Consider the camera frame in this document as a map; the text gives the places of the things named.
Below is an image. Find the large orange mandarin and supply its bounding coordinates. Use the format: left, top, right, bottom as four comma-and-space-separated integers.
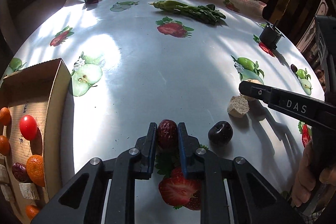
26, 155, 45, 187

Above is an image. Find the fruit print tablecloth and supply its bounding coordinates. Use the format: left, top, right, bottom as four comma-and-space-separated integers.
1, 0, 324, 223

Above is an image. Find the beige cork chunk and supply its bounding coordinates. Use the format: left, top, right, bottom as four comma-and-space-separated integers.
19, 182, 40, 200

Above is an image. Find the dark plum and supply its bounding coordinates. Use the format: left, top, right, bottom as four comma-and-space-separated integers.
208, 121, 233, 146

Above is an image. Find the person right hand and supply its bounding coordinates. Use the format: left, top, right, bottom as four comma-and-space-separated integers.
291, 139, 335, 207

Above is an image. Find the small dark date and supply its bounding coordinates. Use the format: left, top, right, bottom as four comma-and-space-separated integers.
290, 64, 298, 73

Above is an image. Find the red cherry tomato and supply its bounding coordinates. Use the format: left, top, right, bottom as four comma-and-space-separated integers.
19, 115, 38, 141

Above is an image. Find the round beige cork piece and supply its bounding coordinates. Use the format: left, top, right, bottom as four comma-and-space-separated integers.
0, 164, 10, 184

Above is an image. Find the brown cardboard tray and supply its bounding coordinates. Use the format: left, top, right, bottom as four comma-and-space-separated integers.
1, 58, 71, 223

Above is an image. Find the large wrinkled red date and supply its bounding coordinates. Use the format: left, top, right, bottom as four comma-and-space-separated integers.
12, 162, 31, 183

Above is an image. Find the small red date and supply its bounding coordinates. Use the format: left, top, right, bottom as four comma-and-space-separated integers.
157, 119, 178, 150

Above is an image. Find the green leafy vegetable bunch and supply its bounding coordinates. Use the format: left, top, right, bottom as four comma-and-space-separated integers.
150, 0, 226, 26

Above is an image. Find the small orange mandarin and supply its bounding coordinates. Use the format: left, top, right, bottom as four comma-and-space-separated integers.
0, 135, 10, 156

